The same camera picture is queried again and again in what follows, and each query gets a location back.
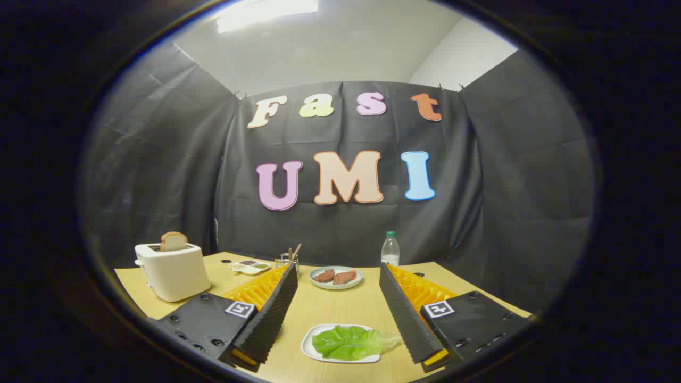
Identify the green lettuce leaf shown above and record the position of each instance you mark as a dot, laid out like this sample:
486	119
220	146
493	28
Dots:
346	343

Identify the white toaster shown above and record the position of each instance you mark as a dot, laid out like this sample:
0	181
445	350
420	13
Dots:
175	274

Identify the black backdrop cloth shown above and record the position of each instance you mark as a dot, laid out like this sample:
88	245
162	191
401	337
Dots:
346	229

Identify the metal mesh utensil holder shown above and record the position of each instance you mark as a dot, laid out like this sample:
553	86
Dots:
284	261

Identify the toasted bread slice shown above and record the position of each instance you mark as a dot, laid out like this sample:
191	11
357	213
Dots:
174	241

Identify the reddish meat patty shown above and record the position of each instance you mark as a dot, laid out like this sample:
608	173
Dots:
345	277

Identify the wooden utensil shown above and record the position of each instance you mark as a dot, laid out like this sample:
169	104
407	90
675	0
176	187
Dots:
295	251

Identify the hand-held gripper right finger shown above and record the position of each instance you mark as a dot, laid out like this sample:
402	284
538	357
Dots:
407	314

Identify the white divided condiment tray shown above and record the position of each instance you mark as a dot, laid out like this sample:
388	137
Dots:
250	267

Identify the pale green round plate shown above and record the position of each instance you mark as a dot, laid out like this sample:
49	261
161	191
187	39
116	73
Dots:
336	286

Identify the clear plastic water bottle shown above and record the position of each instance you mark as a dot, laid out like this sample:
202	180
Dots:
390	252

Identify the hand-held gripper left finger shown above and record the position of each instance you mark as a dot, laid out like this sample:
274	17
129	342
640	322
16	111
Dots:
274	314

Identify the ceiling light panel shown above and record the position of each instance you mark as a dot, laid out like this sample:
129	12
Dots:
266	13

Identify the white square plate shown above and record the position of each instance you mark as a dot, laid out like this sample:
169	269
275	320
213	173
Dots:
308	346

